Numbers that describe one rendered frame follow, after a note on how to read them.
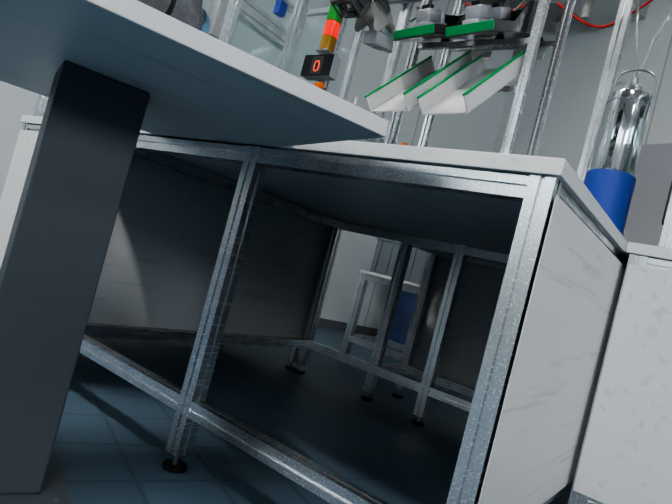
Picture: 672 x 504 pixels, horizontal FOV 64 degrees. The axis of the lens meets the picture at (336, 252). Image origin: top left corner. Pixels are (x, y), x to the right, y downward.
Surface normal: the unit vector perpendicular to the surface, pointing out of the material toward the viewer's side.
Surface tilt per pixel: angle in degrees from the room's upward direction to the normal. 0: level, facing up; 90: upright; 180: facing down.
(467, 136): 90
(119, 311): 90
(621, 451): 90
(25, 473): 90
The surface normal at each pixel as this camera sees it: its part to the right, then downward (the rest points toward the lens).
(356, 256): 0.54, 0.12
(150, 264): 0.78, 0.19
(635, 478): -0.57, -0.18
